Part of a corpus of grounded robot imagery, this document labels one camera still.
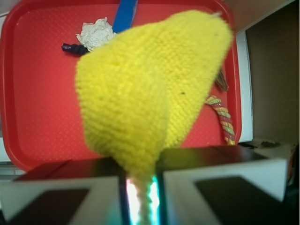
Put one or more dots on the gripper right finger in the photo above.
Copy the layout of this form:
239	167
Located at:
224	185

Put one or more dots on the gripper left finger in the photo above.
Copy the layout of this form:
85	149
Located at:
85	192

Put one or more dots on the yellow knitted cloth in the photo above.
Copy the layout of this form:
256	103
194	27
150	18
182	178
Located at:
143	91

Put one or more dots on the crumpled white paper towel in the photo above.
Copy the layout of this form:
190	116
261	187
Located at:
97	34

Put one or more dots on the brown cardboard panel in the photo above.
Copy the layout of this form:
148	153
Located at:
273	47

